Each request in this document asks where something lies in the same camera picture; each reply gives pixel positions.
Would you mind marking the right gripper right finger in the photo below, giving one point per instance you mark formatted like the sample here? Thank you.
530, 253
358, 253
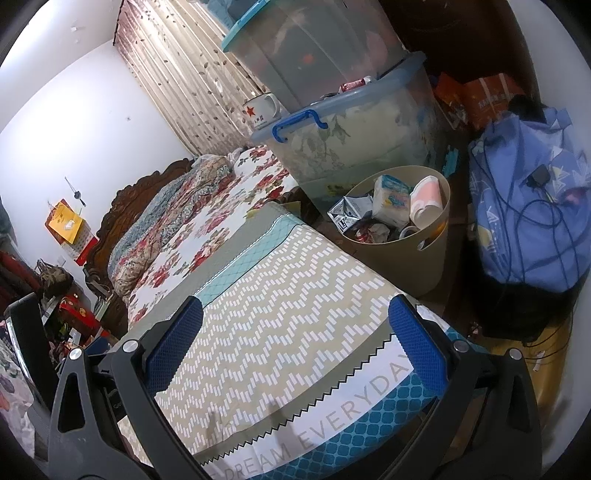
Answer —
484, 423

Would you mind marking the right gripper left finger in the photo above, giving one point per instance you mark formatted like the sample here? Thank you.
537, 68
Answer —
105, 422

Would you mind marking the pink paper cup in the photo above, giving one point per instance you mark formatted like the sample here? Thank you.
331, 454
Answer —
426, 202

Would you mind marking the white tissue pack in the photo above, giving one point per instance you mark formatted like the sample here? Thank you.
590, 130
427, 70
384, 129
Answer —
391, 201

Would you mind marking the white snack pouch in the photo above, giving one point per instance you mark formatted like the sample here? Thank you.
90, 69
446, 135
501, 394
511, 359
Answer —
372, 233

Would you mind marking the blue milk carton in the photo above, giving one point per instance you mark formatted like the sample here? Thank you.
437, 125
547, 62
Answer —
350, 212

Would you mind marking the beige trash bin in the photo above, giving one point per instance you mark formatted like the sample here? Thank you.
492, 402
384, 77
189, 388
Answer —
414, 264

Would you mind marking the cluttered metal shelf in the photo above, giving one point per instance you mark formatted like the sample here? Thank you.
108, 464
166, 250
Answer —
68, 320

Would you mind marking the brown handbag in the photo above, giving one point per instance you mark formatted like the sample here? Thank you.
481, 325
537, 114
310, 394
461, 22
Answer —
55, 280

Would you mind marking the carved wooden headboard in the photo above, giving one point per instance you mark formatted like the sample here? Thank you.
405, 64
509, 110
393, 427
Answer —
128, 204

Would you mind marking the yellow paper bag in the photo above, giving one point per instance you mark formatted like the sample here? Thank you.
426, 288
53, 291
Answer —
63, 223

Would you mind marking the hanging key ornament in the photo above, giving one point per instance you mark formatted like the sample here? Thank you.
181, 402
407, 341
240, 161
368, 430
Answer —
76, 193

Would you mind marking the zigzag patterned blanket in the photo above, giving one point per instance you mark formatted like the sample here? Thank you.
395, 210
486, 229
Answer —
295, 372

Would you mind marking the patchwork quilt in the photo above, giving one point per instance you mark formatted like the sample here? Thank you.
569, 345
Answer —
174, 205

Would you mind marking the blue cloth bag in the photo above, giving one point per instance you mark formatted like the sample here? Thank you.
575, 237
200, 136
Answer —
530, 187

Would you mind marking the floral bed sheet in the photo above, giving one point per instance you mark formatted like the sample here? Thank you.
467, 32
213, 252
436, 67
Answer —
259, 178

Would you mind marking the floral curtain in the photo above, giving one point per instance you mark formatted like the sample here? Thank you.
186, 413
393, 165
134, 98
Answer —
173, 49

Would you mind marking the white enamel mug red star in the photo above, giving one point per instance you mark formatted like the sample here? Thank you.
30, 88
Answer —
262, 110

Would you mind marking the red orange gift bag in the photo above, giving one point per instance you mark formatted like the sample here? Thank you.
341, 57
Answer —
476, 103

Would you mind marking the top storage box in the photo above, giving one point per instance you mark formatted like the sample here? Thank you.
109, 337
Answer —
227, 12

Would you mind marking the teal lid storage box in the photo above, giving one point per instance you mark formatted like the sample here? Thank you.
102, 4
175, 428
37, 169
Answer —
302, 50

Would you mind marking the red wall calendar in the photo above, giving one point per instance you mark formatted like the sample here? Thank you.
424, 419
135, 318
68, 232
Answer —
85, 241

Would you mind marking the clear storage box blue handle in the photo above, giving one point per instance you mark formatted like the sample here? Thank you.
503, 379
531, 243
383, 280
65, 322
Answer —
331, 146

